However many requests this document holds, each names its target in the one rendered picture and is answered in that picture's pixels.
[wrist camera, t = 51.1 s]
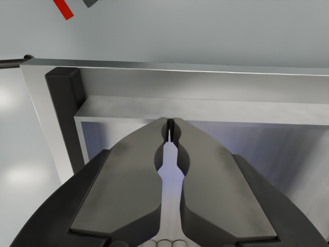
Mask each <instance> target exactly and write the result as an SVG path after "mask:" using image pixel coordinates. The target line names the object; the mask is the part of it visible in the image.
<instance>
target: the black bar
mask: <svg viewBox="0 0 329 247"><path fill-rule="evenodd" d="M45 79H46V83H47V87H48V90H49V93H50V97H51V100H52V103H53V107H54V110H55V113H56V117H57V120H58V123H59V126H60V130H61V133H62V136H63V140H64V143H65V147H66V150H67V153H68V157H69V160H70V164H71V167H72V171H73V174H75V173H76V172H78V171H79V170H80V169H81V168H82V167H83V166H85V162H84V158H83V154H82V149H81V145H80V141H79V137H78V133H77V129H76V124H75V120H74V115H75V114H76V113H77V111H78V110H79V109H80V107H81V106H82V105H83V103H84V102H85V100H86V99H85V94H84V89H83V84H82V79H81V74H80V69H79V68H77V67H55V68H54V69H52V70H51V71H49V72H48V73H46V74H45Z"/></svg>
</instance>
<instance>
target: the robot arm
mask: <svg viewBox="0 0 329 247"><path fill-rule="evenodd" d="M169 132H170V142H173V144H174V145H175V146H176V148H177V149H178V155H177V166H178V168H179V169H180V170H181V171H182V173H183V174H184V176H185V177H184V179H183V184H182V192H181V200H180V217H181V227H182V232H183V233H184V235H185V236H186V237H187V238H189V239H190V240H192V241H193V242H195V243H197V244H198V245H199V246H201V247H329V244H328V243H327V242H326V240H325V239H324V237H323V236H322V235H321V234H320V232H319V231H318V230H317V228H316V227H315V226H314V225H313V224H312V222H311V221H310V220H309V219H308V218H307V217H306V216H305V215H304V213H303V212H302V211H301V210H300V209H299V208H298V207H297V206H296V205H295V204H294V203H293V202H292V201H291V200H290V199H289V198H288V197H287V196H285V195H284V194H283V193H282V192H281V191H280V190H279V189H278V188H277V187H275V186H274V185H273V184H272V183H271V182H270V181H269V180H268V179H267V178H265V177H264V176H263V175H262V174H261V173H260V172H259V171H258V170H257V169H255V168H254V167H253V166H252V165H251V164H250V163H249V162H248V161H247V160H245V159H244V158H243V157H242V156H241V155H240V154H232V153H231V152H230V151H229V150H228V149H227V148H226V147H224V146H223V145H222V144H221V143H220V142H219V141H217V140H216V139H215V138H213V137H212V136H211V135H209V134H207V133H206V132H204V131H202V130H200V129H199V128H197V127H195V126H193V125H192V124H190V123H188V122H187V121H185V120H183V119H181V118H177V117H174V118H166V117H160V118H158V119H156V120H154V121H152V122H150V123H149V124H147V125H145V126H143V127H141V128H139V129H137V130H135V131H133V132H132V133H130V134H128V135H127V136H125V137H124V138H122V139H121V140H120V141H118V142H117V143H116V144H115V145H114V146H113V147H111V148H110V149H103V150H102V151H101V152H100V153H98V154H97V155H96V156H95V157H94V158H93V159H92V160H90V161H89V162H88V163H87V164H86V165H85V166H83V167H82V168H81V169H80V170H79V171H78V172H76V173H75V174H74V175H73V176H72V177H71V178H70V179H68V180H67V181H66V182H65V183H64V184H63V185H61V186H60V187H59V188H58V189H57V190H56V191H55V192H54V193H53V194H51V195H50V196H49V197H48V198H47V199H46V200H45V201H44V202H43V203H42V205H41V206H40V207H39V208H38V209H37V210H36V211H35V212H34V214H33V215H32V216H31V217H30V218H29V220H28V221H27V222H26V223H25V225H24V226H23V227H22V229H21V230H20V231H19V233H18V235H17V236H16V237H15V239H14V240H13V242H12V243H11V245H10V247H138V246H139V245H141V244H143V243H144V242H146V241H148V240H149V239H151V238H153V237H154V236H156V235H157V234H158V232H159V230H160V221H161V207H162V186H163V181H162V178H161V177H160V176H159V174H158V172H157V171H158V170H159V169H160V168H161V167H162V165H163V154H164V144H165V143H166V142H168V139H169Z"/></svg>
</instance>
